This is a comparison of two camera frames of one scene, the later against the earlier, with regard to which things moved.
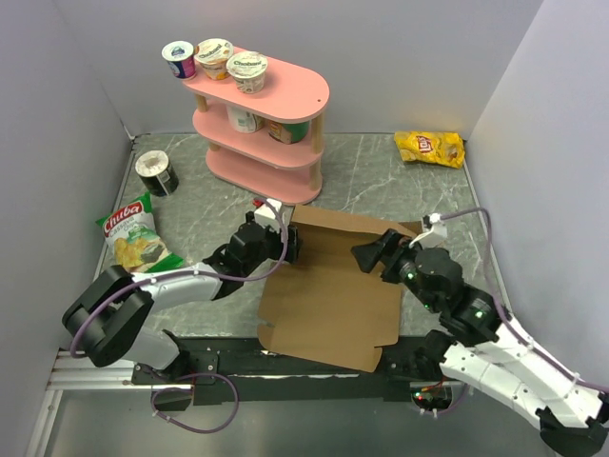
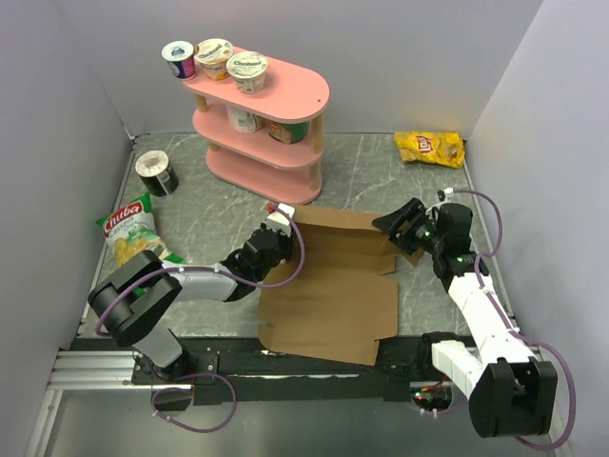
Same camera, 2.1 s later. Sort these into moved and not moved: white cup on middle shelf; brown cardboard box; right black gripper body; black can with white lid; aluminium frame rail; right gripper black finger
Moved: right gripper black finger; right black gripper body
Not moved: black can with white lid; aluminium frame rail; brown cardboard box; white cup on middle shelf
